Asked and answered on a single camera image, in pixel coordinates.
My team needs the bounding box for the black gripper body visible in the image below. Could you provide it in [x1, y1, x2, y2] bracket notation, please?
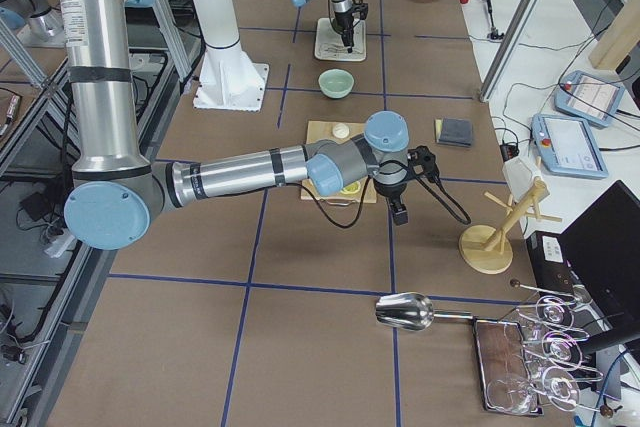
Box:
[332, 11, 353, 33]
[374, 180, 406, 212]

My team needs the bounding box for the light green ceramic bowl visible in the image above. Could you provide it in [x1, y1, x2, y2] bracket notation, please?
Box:
[318, 69, 355, 99]

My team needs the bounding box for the beige bear serving tray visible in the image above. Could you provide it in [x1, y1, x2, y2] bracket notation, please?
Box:
[314, 18, 367, 62]

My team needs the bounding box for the lemon slice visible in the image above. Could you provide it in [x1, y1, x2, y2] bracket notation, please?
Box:
[340, 181, 361, 195]

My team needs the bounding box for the grey and yellow folded cloth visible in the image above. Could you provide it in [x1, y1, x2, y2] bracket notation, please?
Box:
[434, 118, 474, 147]

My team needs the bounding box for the bamboo cutting board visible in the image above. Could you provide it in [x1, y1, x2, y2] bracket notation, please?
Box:
[300, 120, 377, 206]

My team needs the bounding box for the wooden mug tree stand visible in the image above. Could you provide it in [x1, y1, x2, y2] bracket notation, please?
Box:
[458, 176, 562, 275]

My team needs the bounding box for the metal scoop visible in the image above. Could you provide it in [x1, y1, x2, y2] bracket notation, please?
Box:
[375, 292, 474, 331]

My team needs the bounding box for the white cup on stand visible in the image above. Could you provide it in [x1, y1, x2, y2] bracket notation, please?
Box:
[502, 156, 542, 202]

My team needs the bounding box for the near blue teach pendant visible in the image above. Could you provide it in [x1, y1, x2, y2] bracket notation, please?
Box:
[531, 114, 609, 179]

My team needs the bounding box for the blue teach pendant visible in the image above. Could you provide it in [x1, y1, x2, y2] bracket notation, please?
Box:
[531, 114, 609, 179]
[555, 70, 626, 128]

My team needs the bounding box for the clear wine glass back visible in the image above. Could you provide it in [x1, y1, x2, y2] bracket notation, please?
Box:
[516, 295, 574, 336]

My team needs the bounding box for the clear wine glass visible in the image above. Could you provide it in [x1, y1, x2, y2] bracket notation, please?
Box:
[486, 367, 580, 416]
[504, 331, 583, 372]
[516, 295, 574, 336]

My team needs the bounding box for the dark tray with metal rim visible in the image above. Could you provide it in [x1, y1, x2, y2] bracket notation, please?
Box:
[472, 318, 529, 415]

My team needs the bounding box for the black monitor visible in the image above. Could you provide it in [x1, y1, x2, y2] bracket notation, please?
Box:
[560, 180, 639, 320]

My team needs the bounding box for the clear wine glass front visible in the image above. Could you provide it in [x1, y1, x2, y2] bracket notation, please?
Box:
[486, 367, 580, 416]

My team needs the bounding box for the clear wine glass middle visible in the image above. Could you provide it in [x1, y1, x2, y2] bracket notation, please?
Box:
[504, 331, 583, 372]

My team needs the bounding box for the far blue teach pendant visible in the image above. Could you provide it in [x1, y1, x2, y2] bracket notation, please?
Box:
[555, 70, 626, 128]

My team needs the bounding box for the wooden beam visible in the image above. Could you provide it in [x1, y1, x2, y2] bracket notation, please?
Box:
[589, 0, 640, 70]

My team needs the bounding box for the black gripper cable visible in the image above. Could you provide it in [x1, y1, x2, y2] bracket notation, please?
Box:
[309, 161, 473, 227]

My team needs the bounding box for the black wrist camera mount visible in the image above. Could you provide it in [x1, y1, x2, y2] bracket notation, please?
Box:
[408, 146, 440, 183]

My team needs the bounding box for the white mounting post with base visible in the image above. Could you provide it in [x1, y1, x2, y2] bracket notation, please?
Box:
[193, 0, 269, 112]

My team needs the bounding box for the aluminium frame post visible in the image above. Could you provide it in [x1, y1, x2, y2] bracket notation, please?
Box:
[479, 0, 539, 102]

